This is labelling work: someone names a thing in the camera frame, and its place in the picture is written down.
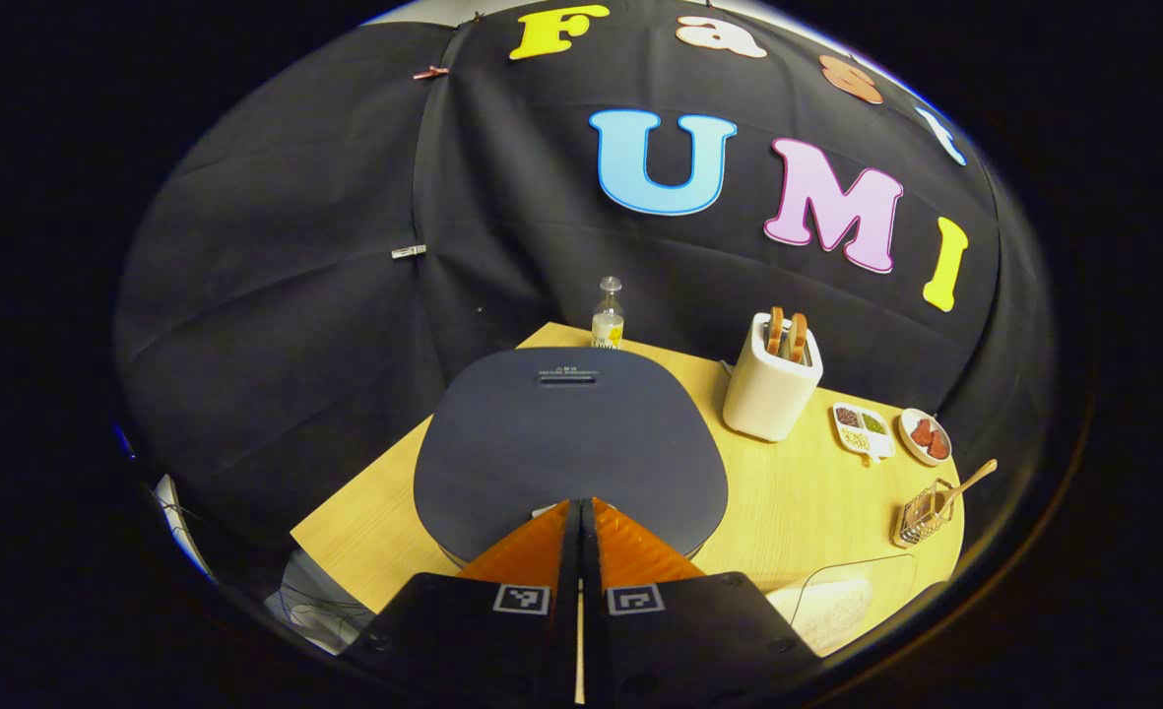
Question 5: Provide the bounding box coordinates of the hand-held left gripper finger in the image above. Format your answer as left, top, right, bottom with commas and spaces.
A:
345, 498, 582, 705
581, 497, 823, 705

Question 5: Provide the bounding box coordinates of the dark grey rice cooker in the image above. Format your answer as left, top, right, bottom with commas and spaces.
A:
414, 347, 730, 570

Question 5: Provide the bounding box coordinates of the wooden spoon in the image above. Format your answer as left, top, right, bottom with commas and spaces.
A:
921, 459, 999, 523

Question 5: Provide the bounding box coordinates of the white toaster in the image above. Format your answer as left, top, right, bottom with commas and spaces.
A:
722, 312, 825, 443

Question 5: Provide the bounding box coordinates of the clear plastic tray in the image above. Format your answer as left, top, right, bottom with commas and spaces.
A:
766, 553, 922, 659

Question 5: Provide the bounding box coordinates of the small glass bottle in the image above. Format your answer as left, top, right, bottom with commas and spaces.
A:
591, 277, 626, 351

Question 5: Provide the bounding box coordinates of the white divided bean dish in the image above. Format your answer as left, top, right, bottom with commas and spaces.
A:
830, 402, 897, 467

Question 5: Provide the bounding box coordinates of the white round plate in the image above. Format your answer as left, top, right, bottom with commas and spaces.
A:
898, 408, 953, 467

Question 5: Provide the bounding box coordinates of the black backdrop cloth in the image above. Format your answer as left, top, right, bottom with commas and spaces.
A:
113, 0, 1055, 592

